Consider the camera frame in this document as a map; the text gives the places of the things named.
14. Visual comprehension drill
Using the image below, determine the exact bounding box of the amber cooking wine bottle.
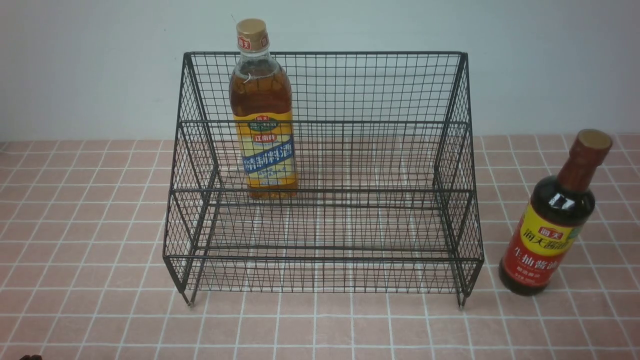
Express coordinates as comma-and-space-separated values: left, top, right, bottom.
229, 18, 298, 199

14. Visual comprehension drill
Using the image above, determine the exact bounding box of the dark soy sauce bottle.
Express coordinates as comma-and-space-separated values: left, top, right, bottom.
498, 129, 613, 297

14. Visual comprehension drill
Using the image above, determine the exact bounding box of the dark object at bottom edge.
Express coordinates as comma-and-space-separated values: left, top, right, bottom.
19, 354, 42, 360

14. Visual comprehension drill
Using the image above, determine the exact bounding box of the black wire mesh rack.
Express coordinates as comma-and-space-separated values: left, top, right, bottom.
162, 51, 485, 307

